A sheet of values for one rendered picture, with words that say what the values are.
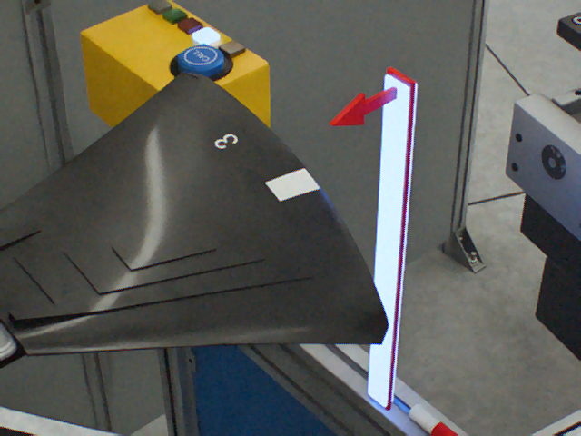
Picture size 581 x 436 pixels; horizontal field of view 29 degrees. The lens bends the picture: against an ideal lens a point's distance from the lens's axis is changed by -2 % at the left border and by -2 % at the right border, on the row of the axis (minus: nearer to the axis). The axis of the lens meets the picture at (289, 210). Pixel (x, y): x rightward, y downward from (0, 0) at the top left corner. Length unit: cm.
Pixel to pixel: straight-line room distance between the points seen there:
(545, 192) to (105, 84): 43
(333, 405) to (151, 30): 38
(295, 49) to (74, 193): 111
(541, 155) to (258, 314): 51
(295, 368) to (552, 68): 207
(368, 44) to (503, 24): 135
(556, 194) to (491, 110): 176
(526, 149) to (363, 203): 100
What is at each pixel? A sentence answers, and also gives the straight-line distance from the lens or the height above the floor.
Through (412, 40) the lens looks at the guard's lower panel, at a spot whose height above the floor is 59.
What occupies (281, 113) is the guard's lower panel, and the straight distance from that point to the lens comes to 182.
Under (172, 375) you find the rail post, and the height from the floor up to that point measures 63.
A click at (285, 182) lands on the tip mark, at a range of 72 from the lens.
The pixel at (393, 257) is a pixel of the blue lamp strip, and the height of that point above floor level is 104.
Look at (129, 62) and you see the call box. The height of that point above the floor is 107.
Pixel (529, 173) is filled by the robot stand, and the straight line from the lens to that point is 113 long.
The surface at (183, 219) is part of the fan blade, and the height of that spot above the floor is 118.
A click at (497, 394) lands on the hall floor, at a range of 217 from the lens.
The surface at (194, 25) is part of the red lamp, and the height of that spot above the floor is 108.
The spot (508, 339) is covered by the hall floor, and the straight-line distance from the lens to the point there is 227.
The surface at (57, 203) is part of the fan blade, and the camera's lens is 69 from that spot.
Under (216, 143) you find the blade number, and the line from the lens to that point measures 73.
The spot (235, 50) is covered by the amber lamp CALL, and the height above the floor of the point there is 108.
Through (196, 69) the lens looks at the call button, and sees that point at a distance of 99.
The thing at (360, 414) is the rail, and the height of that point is 84.
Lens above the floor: 161
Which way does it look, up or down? 40 degrees down
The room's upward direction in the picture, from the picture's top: 1 degrees counter-clockwise
